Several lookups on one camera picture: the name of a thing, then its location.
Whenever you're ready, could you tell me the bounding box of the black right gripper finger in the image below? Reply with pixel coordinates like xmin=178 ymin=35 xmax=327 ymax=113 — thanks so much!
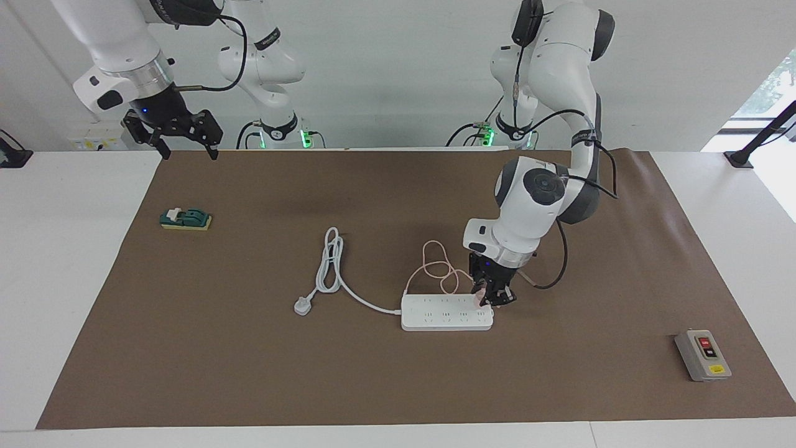
xmin=190 ymin=110 xmax=223 ymax=161
xmin=123 ymin=112 xmax=172 ymax=159

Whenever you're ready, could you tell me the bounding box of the pink charging cable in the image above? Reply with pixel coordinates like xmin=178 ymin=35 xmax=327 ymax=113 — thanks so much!
xmin=404 ymin=240 xmax=479 ymax=298

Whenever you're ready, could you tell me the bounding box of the white power strip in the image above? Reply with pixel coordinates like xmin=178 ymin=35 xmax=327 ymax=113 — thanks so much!
xmin=400 ymin=293 xmax=495 ymax=332

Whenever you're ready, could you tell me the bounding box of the black desk clamp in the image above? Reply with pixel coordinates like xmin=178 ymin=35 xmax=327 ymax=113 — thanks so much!
xmin=0 ymin=129 xmax=33 ymax=169

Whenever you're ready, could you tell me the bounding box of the brown table mat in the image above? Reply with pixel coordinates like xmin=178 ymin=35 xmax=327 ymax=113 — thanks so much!
xmin=35 ymin=148 xmax=796 ymax=430

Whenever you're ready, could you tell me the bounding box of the white wall socket box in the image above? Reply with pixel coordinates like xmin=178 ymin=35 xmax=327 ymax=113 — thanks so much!
xmin=67 ymin=120 xmax=128 ymax=151

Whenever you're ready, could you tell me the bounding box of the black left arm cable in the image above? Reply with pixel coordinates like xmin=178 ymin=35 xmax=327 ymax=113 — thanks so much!
xmin=445 ymin=0 xmax=619 ymax=290

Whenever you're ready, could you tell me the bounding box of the green knife switch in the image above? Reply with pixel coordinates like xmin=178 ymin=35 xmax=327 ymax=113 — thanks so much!
xmin=159 ymin=207 xmax=213 ymax=232

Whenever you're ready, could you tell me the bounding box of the white power cord with plug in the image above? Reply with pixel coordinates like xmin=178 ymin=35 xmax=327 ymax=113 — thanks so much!
xmin=294 ymin=226 xmax=405 ymax=317

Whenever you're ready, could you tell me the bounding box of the grey on-off switch box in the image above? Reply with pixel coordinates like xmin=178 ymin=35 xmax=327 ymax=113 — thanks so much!
xmin=674 ymin=329 xmax=733 ymax=383

